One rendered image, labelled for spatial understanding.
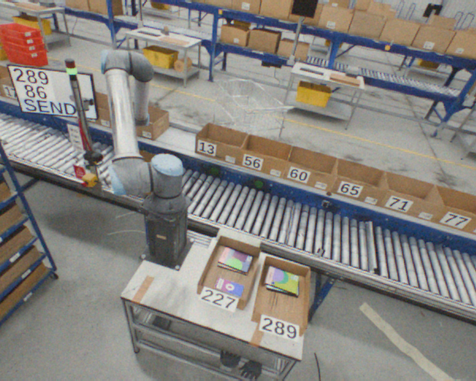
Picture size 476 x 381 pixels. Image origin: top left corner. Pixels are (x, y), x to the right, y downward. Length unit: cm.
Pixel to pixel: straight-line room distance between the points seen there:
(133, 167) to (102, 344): 147
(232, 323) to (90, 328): 124
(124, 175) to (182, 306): 77
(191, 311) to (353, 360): 146
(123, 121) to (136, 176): 28
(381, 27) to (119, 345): 624
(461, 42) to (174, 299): 637
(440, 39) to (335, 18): 186
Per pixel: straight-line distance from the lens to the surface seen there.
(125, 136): 148
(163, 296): 173
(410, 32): 665
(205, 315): 167
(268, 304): 175
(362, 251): 227
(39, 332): 266
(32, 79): 228
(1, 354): 269
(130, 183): 140
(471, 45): 696
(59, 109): 229
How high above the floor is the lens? 225
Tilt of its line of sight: 39 degrees down
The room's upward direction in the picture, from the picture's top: 10 degrees clockwise
